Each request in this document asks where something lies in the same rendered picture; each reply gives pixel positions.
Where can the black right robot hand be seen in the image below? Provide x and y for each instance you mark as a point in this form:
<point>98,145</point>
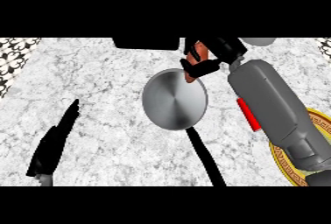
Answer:
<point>223,49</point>

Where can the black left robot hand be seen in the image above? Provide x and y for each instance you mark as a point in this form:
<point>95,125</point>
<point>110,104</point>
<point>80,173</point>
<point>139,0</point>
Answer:
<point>52,145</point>

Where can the orange sweet potato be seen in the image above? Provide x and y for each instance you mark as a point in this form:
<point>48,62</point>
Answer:
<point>198,58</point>

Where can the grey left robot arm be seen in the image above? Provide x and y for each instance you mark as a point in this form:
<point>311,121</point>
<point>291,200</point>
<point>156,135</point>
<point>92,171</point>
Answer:
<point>45,180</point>

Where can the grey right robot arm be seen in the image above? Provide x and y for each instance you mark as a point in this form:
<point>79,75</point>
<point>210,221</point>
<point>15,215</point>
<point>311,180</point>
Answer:
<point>275,113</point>

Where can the yellow patterned plate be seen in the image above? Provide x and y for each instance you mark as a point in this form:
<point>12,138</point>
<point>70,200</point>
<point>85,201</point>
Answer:
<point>321,131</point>

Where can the grey round object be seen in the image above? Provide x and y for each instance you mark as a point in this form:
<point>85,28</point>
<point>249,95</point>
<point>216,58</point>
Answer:
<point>257,41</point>

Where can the black appliance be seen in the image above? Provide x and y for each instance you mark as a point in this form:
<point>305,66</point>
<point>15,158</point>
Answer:
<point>147,43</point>

